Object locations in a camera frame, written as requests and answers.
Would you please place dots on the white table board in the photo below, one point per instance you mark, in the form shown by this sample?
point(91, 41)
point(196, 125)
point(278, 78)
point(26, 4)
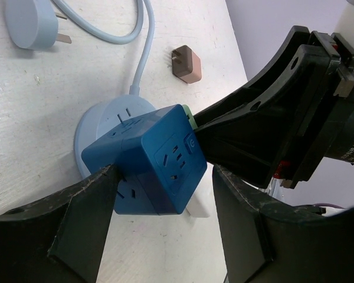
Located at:
point(138, 248)

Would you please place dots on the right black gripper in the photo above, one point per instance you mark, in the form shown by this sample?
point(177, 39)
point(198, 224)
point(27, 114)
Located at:
point(253, 131)

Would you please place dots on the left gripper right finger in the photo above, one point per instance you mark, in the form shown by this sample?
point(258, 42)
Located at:
point(266, 240)

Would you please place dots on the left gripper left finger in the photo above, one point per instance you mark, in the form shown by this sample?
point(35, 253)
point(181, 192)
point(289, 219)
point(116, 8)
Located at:
point(61, 237)

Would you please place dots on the green plug adapter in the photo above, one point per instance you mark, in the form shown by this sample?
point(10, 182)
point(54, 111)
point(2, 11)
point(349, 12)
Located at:
point(190, 117)

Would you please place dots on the white charger block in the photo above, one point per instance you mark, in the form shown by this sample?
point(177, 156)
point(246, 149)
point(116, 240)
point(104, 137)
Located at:
point(201, 204)

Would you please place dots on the brown pink plug adapter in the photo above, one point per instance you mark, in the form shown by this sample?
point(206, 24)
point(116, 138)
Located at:
point(186, 65)

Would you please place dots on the blue cube socket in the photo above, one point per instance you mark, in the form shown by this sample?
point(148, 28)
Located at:
point(159, 158)

